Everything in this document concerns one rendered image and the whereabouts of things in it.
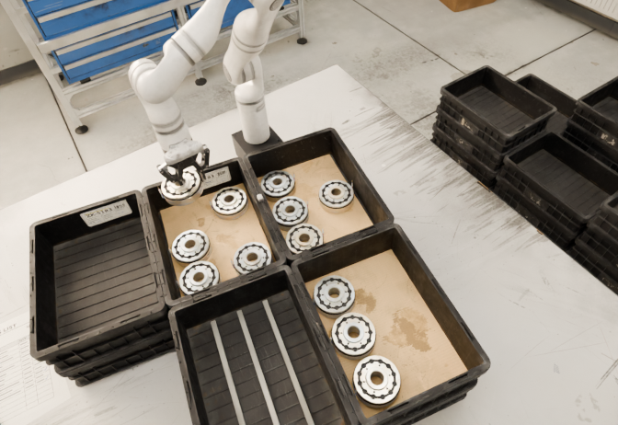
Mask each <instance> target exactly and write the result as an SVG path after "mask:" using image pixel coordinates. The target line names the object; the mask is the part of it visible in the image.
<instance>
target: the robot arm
mask: <svg viewBox="0 0 618 425"><path fill-rule="evenodd" d="M249 1H250V2H251V4H252V5H253V6H254V7H255V8H249V9H247V10H244V11H242V12H241V13H240V14H238V15H237V17H236V18H235V22H234V25H233V30H232V37H231V41H230V44H229V48H228V50H227V52H226V54H225V56H224V58H223V71H224V74H225V76H226V78H227V80H228V81H229V82H230V83H231V84H233V85H236V86H237V87H236V88H235V100H236V104H237V108H238V112H239V117H240V121H241V125H242V130H243V135H244V138H245V140H246V141H247V142H248V143H250V144H262V143H264V142H266V141H267V140H268V138H269V135H270V133H269V121H268V115H267V109H266V103H265V97H264V83H263V72H262V64H261V61H260V58H259V56H258V55H259V54H260V53H261V52H262V50H263V49H264V48H265V46H266V43H267V40H268V38H269V33H270V30H271V27H272V24H273V22H274V19H275V17H276V16H277V14H278V12H279V11H280V8H281V6H282V4H283V2H284V0H249ZM229 2H230V0H207V1H206V2H205V3H204V4H203V6H202V7H201V8H200V9H199V11H198V12H197V13H196V14H195V15H194V16H193V17H192V18H191V19H190V20H189V21H188V22H187V23H186V24H185V25H184V26H183V27H182V28H181V29H180V30H179V31H178V32H176V33H175V34H174V35H173V36H172V37H171V38H170V39H169V40H168V41H167V42H166V43H165V44H164V46H163V52H164V54H165V56H164V58H163V60H162V61H161V62H160V64H157V63H155V62H153V61H152V60H149V59H139V60H137V61H135V62H134V63H133V64H132V65H131V67H130V69H129V80H130V83H131V85H132V88H133V90H134V92H135V94H136V95H137V97H138V99H140V101H141V103H142V104H143V107H144V108H145V110H146V113H147V115H148V118H149V120H150V122H151V124H152V126H153V128H154V132H155V136H156V138H157V141H158V142H159V144H160V146H161V148H162V150H163V152H164V159H165V163H164V164H163V165H162V166H161V165H157V166H156V168H157V169H158V171H159V173H160V174H161V175H162V176H163V177H165V178H166V179H167V180H169V181H170V182H171V183H175V182H176V181H178V183H179V185H180V186H182V185H184V184H185V183H186V182H185V180H184V178H183V175H184V174H183V170H184V169H186V168H187V167H192V166H194V167H195V168H196V170H197V172H198V174H199V176H200V179H201V181H202V182H204V181H205V180H204V179H206V176H205V174H204V172H203V169H204V168H205V167H206V168H207V167H209V163H210V149H209V148H208V146H207V145H206V144H202V143H201V141H198V140H192V137H191V135H190V132H189V128H188V126H187V124H186V122H184V119H183V117H182V114H181V112H180V109H179V107H178V105H177V103H176V101H175V100H174V99H173V98H172V96H173V95H174V93H175V92H176V91H177V89H178V87H179V86H180V84H181V83H182V81H183V80H184V78H185V77H186V75H187V73H188V71H189V69H190V68H191V67H192V66H194V65H195V63H197V62H198V61H199V60H200V59H201V58H202V57H203V56H204V55H206V54H207V53H208V52H209V51H210V49H211V48H212V47H213V45H214V43H215V42H216V40H217V38H218V35H219V31H220V28H221V25H222V21H223V14H224V12H225V9H226V7H227V5H228V3H229ZM199 153H201V162H200V163H198V161H197V157H198V155H199ZM168 167H173V168H174V169H175V172H176V175H172V174H171V173H170V172H169V171H168Z"/></svg>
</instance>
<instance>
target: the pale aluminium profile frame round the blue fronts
mask: <svg viewBox="0 0 618 425"><path fill-rule="evenodd" d="M197 1H200V0H167V1H165V2H162V3H159V4H156V5H153V6H148V7H146V8H143V9H140V10H137V11H134V12H131V13H129V14H126V15H122V16H119V17H114V18H112V19H109V20H106V21H103V22H100V23H97V24H95V25H92V26H89V27H86V28H83V29H79V30H77V31H74V32H71V33H68V34H65V35H62V36H60V37H57V38H54V39H51V40H46V41H45V40H44V38H41V39H39V38H38V37H37V35H36V33H35V31H34V30H33V28H32V26H31V25H30V24H29V21H28V20H27V18H26V16H25V14H26V13H28V10H27V9H26V7H25V6H22V7H20V6H19V4H18V2H17V0H0V3H1V5H2V6H3V8H4V10H5V11H6V12H7V14H8V16H9V17H10V19H11V21H12V22H13V24H14V26H15V27H16V29H17V31H18V33H19V35H20V36H21V38H22V40H23V41H24V42H25V43H26V45H27V47H28V48H29V51H30V52H31V54H32V56H33V57H34V59H35V61H36V62H37V64H38V66H39V67H40V69H41V71H42V72H43V73H44V75H45V77H46V78H47V80H48V82H49V83H50V85H51V87H52V89H53V91H54V92H55V94H56V96H57V97H58V99H59V100H60V101H61V103H62V104H63V107H64V108H65V110H66V112H67V113H68V115H69V117H70V118H71V120H72V122H73V123H74V126H75V127H76V129H75V130H74V131H75V133H76V134H83V133H85V132H87V131H88V127H87V126H86V125H83V124H82V122H81V121H80V120H79V118H82V117H84V116H86V115H89V114H91V113H94V112H96V111H99V110H101V109H104V108H107V107H109V106H112V105H115V104H117V103H120V102H122V101H124V100H126V99H129V98H133V97H135V96H137V95H136V94H135V92H134V90H133V88H130V89H128V90H125V91H123V92H120V93H119V94H116V95H113V96H111V97H108V98H104V99H101V100H100V101H97V102H95V103H92V104H89V105H87V106H84V107H82V108H78V107H74V106H73V105H72V103H71V101H70V99H71V97H72V95H73V94H76V93H79V92H81V91H84V90H87V89H89V88H91V87H94V86H98V85H101V84H103V83H106V82H108V81H110V80H113V79H116V78H118V77H121V76H124V75H127V74H128V73H129V69H130V67H131V65H132V64H133V63H134V62H133V63H129V64H126V65H123V66H122V67H119V68H116V69H113V70H111V71H108V72H106V73H103V74H101V75H96V76H94V77H91V78H90V77H88V78H86V79H83V80H80V82H78V83H76V84H73V85H70V86H67V87H63V83H62V81H63V79H64V77H63V75H59V74H58V73H60V72H61V71H62V70H61V68H60V66H59V65H58V63H57V62H56V60H55V59H54V57H51V56H50V55H49V56H48V54H47V52H50V51H53V50H56V49H59V48H62V47H64V46H67V45H70V44H73V43H76V42H78V41H80V40H85V39H88V38H91V37H94V36H96V35H99V34H102V33H104V32H107V31H110V30H113V29H117V28H120V27H123V26H126V25H129V24H131V23H134V22H137V21H140V20H143V19H146V18H149V17H153V16H156V15H159V14H162V13H165V12H167V11H170V10H172V9H176V10H177V17H176V20H177V25H178V28H179V29H181V28H182V27H183V26H184V25H185V24H186V23H187V22H188V20H189V17H188V13H187V14H186V13H185V10H184V6H185V5H188V4H191V3H194V2H197ZM290 1H291V4H290V5H288V6H282V7H281V8H280V11H279V12H278V14H277V16H276V17H275V18H278V17H284V18H285V19H286V20H288V21H289V22H290V23H291V24H292V25H293V26H292V27H289V28H286V29H283V30H281V31H278V32H275V33H273V34H270V35H269V38H268V40H267V43H266V45H267V44H269V43H272V42H274V41H276V40H280V39H283V38H285V37H288V36H290V35H292V34H294V33H297V32H298V36H299V37H300V39H298V40H297V43H298V44H305V43H307V39H306V38H303V37H305V28H304V13H303V0H290ZM294 11H296V15H297V18H296V17H295V16H293V15H292V14H291V13H292V12H294ZM232 30H233V26H231V27H228V28H226V29H221V30H220V31H219V35H218V38H217V40H220V39H223V38H226V37H228V36H231V35H232ZM225 54H226V52H223V53H221V54H218V55H216V56H213V57H211V58H209V59H206V60H204V61H203V60H199V61H198V62H197V63H195V65H194V66H192V67H191V68H190V69H189V71H188V73H187V75H192V74H194V73H195V75H196V77H197V78H198V79H197V80H196V81H195V84H196V85H197V86H203V85H205V84H206V83H207V80H206V79H205V78H202V77H203V75H202V71H201V70H203V69H206V68H208V67H211V66H213V65H216V64H218V63H222V62H223V58H224V56H225ZM164 56H165V54H164V52H159V53H157V54H154V55H151V56H148V57H146V58H144V59H149V60H152V61H153V62H155V63H160V62H161V61H162V60H163V58H164ZM57 66H58V67H57ZM187 75H186V76H187Z"/></svg>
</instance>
